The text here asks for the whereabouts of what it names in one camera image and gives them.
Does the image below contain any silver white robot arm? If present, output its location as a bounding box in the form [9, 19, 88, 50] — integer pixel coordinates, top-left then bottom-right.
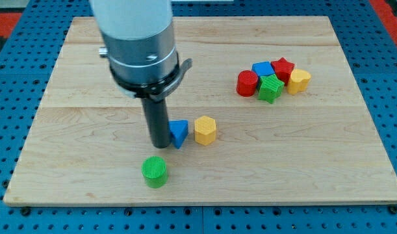
[89, 0, 192, 102]

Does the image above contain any yellow hexagon block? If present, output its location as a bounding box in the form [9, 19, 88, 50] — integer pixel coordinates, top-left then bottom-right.
[194, 116, 217, 146]

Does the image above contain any blue triangle block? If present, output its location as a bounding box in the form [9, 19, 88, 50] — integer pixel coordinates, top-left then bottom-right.
[169, 120, 188, 149]

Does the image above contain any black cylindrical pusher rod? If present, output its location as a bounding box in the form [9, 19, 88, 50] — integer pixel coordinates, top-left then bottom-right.
[142, 99, 171, 148]

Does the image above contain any red cylinder block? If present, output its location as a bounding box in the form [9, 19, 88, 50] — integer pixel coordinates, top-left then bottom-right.
[236, 70, 259, 97]

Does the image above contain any green cylinder block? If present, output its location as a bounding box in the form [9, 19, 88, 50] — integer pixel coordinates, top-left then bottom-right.
[141, 156, 168, 189]

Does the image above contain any light wooden board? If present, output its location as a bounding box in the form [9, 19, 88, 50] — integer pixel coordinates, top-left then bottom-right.
[4, 16, 397, 207]

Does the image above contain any green star block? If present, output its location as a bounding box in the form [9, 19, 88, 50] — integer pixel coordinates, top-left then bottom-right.
[257, 74, 285, 104]

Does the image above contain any blue cube block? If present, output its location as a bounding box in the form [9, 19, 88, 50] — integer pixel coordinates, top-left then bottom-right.
[251, 61, 275, 77]

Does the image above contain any red star block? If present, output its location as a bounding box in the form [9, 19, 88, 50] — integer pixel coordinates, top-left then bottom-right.
[270, 57, 295, 86]

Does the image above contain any yellow heart block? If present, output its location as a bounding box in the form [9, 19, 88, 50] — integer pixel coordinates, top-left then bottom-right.
[287, 69, 312, 95]

